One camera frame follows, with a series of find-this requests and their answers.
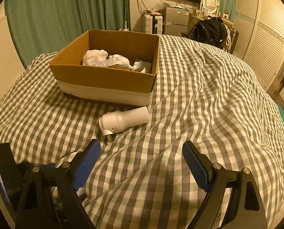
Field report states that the white plastic bottle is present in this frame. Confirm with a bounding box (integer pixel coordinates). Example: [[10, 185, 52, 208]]
[[98, 106, 150, 138]]

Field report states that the white cream tube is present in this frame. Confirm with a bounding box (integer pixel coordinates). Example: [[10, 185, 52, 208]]
[[89, 60, 132, 70]]

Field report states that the blue floral tissue pack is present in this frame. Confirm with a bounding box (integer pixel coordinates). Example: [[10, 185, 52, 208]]
[[132, 60, 152, 74]]

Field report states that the white plush in box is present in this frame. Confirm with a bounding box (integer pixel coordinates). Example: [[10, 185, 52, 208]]
[[82, 50, 108, 66]]

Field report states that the brown cardboard box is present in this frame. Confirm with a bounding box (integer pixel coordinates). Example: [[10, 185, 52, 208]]
[[49, 30, 160, 107]]

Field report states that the green curtain left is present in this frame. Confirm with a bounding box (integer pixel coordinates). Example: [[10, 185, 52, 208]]
[[4, 0, 130, 67]]

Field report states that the black jacket on chair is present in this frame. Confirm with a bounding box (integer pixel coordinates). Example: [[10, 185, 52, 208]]
[[189, 17, 227, 48]]

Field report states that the white louvered wardrobe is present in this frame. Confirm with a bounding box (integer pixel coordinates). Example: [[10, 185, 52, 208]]
[[233, 0, 284, 90]]

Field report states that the silver mini fridge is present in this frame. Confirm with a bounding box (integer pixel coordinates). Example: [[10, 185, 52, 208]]
[[163, 6, 189, 37]]

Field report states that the white suitcase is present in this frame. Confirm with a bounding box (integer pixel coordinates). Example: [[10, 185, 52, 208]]
[[143, 15, 163, 34]]

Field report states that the white oval vanity mirror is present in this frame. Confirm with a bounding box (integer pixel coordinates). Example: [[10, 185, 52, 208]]
[[200, 0, 220, 15]]

